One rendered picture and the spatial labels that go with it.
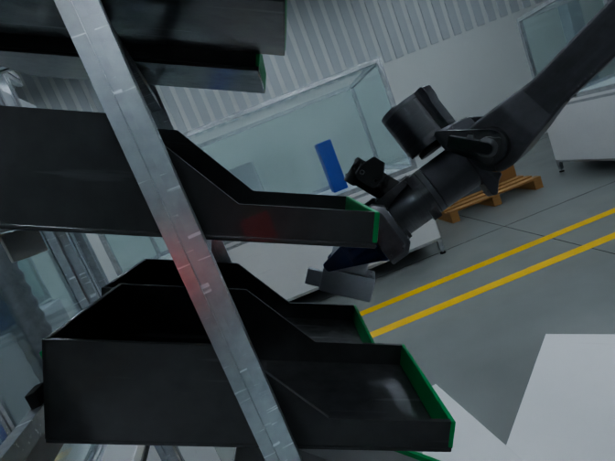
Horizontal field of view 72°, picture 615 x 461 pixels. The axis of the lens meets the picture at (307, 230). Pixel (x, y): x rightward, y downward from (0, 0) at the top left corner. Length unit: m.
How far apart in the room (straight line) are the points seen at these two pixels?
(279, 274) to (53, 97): 6.56
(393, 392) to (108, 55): 0.33
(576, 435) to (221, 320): 0.69
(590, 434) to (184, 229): 0.73
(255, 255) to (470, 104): 6.59
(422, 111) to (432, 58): 8.95
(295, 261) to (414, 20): 6.46
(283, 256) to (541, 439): 3.49
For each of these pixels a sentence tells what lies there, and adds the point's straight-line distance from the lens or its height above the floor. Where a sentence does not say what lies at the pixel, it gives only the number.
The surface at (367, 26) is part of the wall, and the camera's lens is 9.22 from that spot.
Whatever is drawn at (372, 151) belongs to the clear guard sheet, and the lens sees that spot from 4.19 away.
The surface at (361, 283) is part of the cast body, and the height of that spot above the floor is 1.25.
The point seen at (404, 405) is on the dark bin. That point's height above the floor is 1.20.
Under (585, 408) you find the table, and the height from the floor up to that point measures 0.86.
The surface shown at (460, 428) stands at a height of 0.86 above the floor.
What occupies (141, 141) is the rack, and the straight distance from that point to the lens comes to 0.25.
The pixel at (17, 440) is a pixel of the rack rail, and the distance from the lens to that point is 0.38.
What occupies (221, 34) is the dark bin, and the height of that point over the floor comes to 1.53.
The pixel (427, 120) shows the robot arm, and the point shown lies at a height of 1.40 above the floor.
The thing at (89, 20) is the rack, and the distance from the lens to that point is 0.27.
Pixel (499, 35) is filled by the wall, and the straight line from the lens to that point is 10.13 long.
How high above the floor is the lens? 1.42
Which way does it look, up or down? 10 degrees down
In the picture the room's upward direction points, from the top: 22 degrees counter-clockwise
